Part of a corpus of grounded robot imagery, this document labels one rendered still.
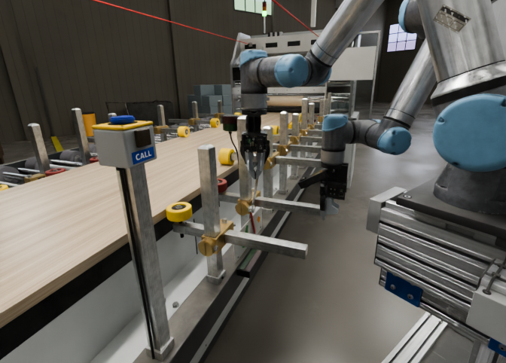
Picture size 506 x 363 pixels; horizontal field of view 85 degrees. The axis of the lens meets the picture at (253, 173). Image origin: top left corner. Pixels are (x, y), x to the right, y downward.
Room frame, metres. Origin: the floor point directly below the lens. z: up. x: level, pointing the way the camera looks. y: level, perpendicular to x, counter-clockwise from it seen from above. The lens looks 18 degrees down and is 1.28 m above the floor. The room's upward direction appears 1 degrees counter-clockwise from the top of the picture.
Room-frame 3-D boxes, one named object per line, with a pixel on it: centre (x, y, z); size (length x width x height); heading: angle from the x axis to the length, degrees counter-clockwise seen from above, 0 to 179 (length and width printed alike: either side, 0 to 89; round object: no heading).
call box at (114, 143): (0.48, 0.22, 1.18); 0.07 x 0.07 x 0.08; 68
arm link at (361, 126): (0.88, -0.36, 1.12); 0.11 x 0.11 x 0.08; 9
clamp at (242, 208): (0.98, 0.02, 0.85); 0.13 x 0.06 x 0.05; 158
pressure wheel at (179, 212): (0.81, 0.24, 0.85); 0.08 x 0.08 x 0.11
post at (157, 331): (0.48, 0.22, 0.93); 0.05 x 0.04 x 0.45; 158
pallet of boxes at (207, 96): (8.16, 1.16, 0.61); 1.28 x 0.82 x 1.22; 38
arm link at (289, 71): (0.75, -0.09, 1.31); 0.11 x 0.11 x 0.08; 45
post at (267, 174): (1.18, -0.07, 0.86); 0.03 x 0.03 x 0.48; 68
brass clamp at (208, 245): (0.74, 0.11, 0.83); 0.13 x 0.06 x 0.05; 158
